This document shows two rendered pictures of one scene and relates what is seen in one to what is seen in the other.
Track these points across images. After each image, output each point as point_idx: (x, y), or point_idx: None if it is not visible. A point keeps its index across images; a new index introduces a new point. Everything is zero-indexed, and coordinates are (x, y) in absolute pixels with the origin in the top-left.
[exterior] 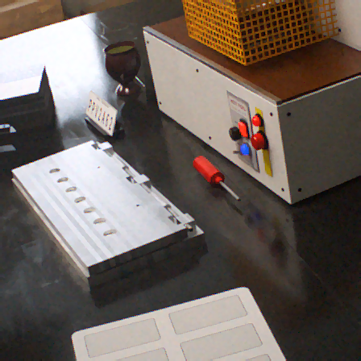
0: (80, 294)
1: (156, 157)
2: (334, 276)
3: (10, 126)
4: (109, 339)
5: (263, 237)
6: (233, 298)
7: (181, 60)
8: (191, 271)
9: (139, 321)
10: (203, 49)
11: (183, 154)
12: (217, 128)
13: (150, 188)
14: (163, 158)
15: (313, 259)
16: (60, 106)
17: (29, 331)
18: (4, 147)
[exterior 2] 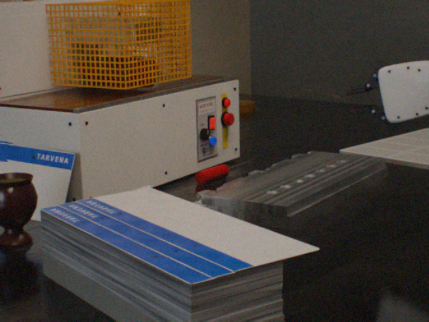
0: (396, 177)
1: (186, 199)
2: (304, 145)
3: (346, 91)
4: (426, 160)
5: (279, 160)
6: (352, 150)
7: (142, 108)
8: None
9: (400, 158)
10: (142, 93)
11: (175, 193)
12: (177, 152)
13: None
14: (186, 197)
15: (291, 150)
16: None
17: None
18: (358, 107)
